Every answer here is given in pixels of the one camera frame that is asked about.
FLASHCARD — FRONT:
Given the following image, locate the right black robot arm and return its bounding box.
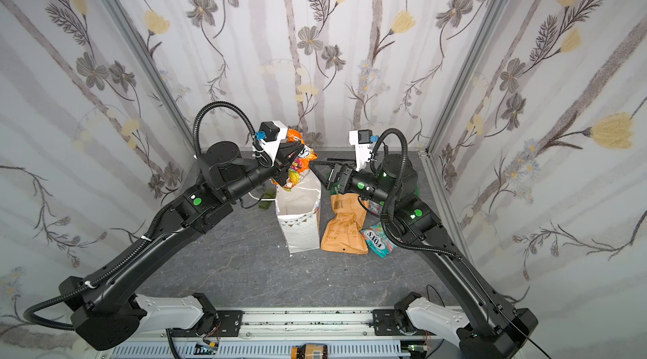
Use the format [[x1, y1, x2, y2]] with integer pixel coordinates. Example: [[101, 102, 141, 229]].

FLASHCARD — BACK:
[[310, 128, 538, 358]]

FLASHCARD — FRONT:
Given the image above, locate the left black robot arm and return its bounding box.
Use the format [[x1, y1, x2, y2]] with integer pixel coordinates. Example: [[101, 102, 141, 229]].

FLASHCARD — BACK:
[[24, 101, 305, 351]]

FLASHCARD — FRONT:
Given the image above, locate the white slotted cable duct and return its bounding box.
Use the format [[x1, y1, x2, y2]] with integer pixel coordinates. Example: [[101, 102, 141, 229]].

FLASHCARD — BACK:
[[108, 340, 410, 358]]

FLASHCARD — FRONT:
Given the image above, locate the yellow black connector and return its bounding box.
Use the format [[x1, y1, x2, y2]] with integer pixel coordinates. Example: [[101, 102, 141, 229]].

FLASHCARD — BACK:
[[290, 343, 329, 359]]

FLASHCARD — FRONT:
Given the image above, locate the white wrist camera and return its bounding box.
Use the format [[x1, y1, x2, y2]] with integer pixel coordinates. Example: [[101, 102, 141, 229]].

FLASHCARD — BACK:
[[253, 121, 288, 167], [349, 129, 377, 171]]

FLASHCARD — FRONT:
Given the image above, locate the orange paper snack packet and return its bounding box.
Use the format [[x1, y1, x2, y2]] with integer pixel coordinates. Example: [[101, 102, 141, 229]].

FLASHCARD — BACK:
[[320, 193, 368, 255]]

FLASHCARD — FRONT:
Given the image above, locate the white paper bag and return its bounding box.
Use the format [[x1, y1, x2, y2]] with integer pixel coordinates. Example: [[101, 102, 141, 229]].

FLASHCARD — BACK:
[[266, 172, 321, 255]]

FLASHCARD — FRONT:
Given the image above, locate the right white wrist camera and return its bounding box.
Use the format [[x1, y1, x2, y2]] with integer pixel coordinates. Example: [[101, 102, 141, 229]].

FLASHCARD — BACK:
[[349, 129, 377, 171]]

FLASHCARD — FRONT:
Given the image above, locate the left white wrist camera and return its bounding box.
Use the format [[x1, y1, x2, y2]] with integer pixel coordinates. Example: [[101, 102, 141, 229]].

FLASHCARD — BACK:
[[253, 121, 288, 167]]

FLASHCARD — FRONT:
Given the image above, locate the green block strip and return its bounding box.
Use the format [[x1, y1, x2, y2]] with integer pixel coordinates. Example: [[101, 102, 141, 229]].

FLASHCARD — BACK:
[[259, 190, 276, 210]]

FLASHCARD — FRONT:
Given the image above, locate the orange fruit candy packet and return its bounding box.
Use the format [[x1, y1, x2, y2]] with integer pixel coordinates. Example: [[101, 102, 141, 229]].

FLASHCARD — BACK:
[[282, 128, 318, 191]]

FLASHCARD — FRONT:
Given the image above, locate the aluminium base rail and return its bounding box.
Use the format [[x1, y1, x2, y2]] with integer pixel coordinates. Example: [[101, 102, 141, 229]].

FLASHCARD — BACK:
[[98, 305, 517, 346]]

